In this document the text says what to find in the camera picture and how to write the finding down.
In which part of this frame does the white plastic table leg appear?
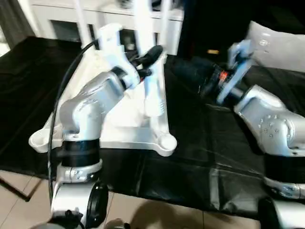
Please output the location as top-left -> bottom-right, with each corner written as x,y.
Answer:
73,0 -> 92,44
159,0 -> 173,54
132,0 -> 163,118

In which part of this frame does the white plastic table top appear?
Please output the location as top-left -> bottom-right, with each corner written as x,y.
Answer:
29,41 -> 178,158

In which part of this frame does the white glass-door cabinet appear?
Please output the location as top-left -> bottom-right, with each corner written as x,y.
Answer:
29,0 -> 184,44

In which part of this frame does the grey cushion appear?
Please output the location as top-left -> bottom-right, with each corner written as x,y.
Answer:
245,21 -> 305,73

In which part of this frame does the grey window curtain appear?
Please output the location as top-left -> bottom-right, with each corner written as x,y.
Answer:
0,0 -> 30,48

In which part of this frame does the black table frame leg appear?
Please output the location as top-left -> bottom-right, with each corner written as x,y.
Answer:
0,176 -> 35,202

